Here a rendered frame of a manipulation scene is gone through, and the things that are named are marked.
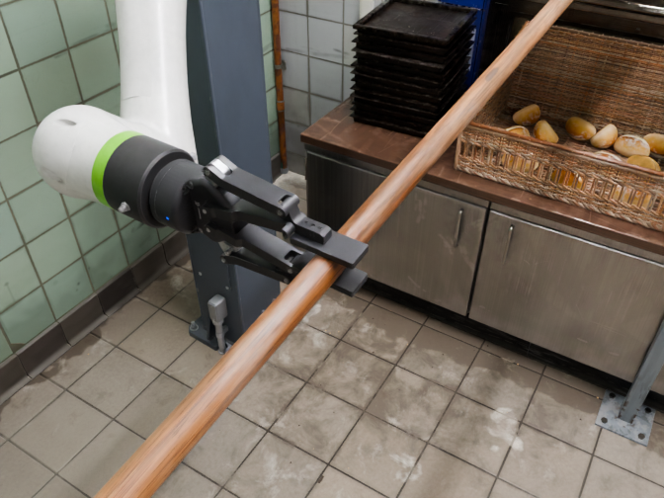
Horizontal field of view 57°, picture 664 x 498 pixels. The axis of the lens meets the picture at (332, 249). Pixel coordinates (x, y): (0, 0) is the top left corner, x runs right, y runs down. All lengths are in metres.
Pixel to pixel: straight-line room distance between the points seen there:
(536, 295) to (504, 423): 0.37
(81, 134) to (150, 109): 0.15
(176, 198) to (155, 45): 0.29
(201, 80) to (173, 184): 0.83
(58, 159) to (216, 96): 0.77
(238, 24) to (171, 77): 0.62
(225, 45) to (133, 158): 0.81
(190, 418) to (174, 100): 0.50
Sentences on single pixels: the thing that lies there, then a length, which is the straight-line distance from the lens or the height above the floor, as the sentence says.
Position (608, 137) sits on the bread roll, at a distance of 1.93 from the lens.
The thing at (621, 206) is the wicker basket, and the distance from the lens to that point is 1.68.
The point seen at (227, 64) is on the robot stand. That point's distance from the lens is 1.48.
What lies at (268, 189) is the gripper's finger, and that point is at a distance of 0.59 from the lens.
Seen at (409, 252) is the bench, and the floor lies 0.28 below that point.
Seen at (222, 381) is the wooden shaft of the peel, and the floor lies 1.12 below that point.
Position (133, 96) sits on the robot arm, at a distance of 0.87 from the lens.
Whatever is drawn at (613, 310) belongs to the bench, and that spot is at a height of 0.33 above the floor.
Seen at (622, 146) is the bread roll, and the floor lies 0.62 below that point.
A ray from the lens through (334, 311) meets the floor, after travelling 2.11.
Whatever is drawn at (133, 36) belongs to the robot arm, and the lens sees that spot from 0.90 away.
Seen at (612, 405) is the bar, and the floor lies 0.01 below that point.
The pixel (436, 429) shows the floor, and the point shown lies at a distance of 1.84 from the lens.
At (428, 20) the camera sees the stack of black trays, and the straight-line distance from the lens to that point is 1.93.
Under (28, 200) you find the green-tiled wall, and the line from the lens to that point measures 1.89.
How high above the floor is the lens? 1.50
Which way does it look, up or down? 40 degrees down
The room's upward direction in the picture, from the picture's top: straight up
